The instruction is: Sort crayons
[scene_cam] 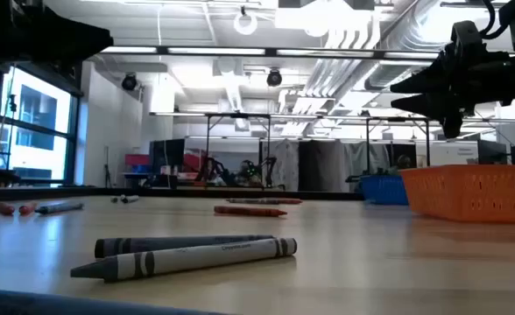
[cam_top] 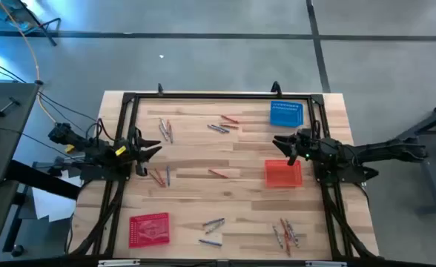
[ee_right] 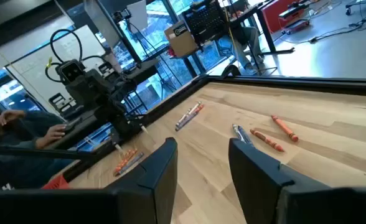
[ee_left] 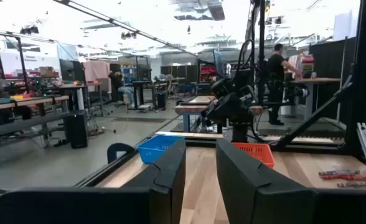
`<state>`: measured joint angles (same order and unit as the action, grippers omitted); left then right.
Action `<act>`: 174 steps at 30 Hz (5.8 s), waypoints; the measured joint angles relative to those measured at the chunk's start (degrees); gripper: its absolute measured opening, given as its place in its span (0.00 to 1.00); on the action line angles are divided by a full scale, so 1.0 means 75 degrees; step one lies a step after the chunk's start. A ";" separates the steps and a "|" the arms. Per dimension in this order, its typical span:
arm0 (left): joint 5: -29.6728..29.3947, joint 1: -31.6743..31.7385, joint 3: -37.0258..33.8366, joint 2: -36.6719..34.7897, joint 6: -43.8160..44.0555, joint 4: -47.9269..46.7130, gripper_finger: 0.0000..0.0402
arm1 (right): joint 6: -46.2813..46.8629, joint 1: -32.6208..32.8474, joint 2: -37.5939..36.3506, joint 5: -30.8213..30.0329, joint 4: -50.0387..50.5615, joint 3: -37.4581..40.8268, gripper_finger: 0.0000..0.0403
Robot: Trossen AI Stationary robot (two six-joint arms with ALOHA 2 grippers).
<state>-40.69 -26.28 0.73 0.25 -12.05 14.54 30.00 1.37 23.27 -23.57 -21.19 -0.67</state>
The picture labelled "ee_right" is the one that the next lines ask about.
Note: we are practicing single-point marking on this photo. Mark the whiteboard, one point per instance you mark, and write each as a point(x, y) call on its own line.
point(36, 77)

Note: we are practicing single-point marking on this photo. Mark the white panel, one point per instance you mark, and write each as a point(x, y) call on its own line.
point(137, 14)

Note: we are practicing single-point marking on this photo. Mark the person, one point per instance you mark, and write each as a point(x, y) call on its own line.
point(15, 137)
point(248, 40)

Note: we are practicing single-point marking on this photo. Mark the black pegboard crate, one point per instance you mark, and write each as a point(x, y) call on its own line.
point(204, 18)

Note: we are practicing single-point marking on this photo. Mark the black frame clamp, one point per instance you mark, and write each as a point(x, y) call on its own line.
point(231, 72)

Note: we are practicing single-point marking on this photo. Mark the cardboard box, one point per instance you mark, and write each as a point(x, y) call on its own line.
point(180, 39)

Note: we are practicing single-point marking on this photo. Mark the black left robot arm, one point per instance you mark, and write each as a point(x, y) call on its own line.
point(86, 90)

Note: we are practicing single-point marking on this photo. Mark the black desk beam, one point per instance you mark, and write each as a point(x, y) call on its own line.
point(30, 152)

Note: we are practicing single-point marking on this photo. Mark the red black floor equipment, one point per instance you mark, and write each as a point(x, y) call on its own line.
point(296, 25)

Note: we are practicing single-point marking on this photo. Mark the blue crayon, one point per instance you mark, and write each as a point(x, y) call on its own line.
point(246, 136)
point(186, 121)

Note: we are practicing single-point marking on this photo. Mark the red cabinet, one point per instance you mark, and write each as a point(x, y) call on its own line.
point(276, 12)

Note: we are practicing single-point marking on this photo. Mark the gray desk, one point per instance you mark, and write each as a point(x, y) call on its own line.
point(80, 127)

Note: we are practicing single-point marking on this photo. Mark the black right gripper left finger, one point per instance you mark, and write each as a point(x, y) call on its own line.
point(133, 202)

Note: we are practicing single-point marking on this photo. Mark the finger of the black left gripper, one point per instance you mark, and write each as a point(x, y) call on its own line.
point(146, 132)
point(119, 150)

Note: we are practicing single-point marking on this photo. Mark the person's hand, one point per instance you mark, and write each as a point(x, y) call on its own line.
point(50, 135)
point(12, 116)

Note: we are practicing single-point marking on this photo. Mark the black desk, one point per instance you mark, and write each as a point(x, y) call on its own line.
point(264, 28)

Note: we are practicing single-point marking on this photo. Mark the black labelled device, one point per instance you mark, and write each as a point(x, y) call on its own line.
point(61, 105)
point(106, 69)

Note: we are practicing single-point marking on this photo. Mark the black camera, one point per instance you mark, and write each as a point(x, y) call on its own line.
point(122, 15)

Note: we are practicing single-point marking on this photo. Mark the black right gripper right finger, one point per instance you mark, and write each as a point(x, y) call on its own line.
point(279, 199)

